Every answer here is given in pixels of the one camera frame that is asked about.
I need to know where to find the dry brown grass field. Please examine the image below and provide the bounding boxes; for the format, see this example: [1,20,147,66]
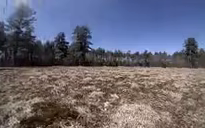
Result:
[0,65,205,128]

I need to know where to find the row of dark trees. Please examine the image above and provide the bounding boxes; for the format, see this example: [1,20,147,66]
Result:
[0,2,205,69]

